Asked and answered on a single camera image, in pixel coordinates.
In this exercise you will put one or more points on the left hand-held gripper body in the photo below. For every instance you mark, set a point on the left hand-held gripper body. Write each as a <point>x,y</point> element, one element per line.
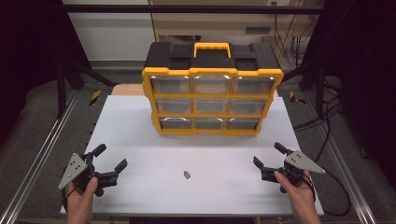
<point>73,169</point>

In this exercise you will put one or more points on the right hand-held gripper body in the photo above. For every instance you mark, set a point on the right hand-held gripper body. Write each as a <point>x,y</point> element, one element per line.
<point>300,161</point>

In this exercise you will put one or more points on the clear plastic pulled drawer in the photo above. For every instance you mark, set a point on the clear plastic pulled drawer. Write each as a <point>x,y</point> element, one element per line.
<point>209,123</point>

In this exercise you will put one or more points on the small grey metal part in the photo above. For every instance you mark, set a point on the small grey metal part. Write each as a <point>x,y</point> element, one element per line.
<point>186,174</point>

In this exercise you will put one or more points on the yellow black organizer cabinet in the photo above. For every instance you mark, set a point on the yellow black organizer cabinet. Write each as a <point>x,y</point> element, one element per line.
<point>218,63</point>

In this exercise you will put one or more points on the person's left hand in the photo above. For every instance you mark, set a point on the person's left hand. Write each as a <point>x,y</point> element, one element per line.
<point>80,200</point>

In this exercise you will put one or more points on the person's right hand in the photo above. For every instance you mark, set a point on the person's right hand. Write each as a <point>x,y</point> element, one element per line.
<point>300,199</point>

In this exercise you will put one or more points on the yellow black tape marker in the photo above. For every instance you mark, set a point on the yellow black tape marker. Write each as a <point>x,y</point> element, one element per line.
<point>95,97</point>
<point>294,98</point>

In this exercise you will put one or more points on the wooden board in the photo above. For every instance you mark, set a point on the wooden board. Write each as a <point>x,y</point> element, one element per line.
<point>127,89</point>

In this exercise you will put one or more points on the set of clear cabinet drawers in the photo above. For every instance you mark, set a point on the set of clear cabinet drawers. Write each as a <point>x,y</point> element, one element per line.
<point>170,84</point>

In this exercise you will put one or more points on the black curtain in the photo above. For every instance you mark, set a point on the black curtain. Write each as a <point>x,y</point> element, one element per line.
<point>367,77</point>
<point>28,46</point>

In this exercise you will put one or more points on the white panel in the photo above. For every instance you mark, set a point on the white panel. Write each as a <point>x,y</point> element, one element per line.
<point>112,37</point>

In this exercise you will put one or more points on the dark grey label plate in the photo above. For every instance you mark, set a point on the dark grey label plate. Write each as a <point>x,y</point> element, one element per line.
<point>257,30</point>

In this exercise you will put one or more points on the black horizontal bar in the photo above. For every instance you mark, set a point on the black horizontal bar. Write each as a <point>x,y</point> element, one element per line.
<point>124,8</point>

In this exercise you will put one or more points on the light wooden cabinet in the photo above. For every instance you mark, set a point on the light wooden cabinet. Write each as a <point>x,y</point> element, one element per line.
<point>202,26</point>

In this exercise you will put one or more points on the aluminium rail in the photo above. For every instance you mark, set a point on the aluminium rail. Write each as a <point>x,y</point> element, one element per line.
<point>37,155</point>
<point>342,168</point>

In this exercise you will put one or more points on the black frame strut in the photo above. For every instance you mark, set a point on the black frame strut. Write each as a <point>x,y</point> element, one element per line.
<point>320,90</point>
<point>60,90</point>

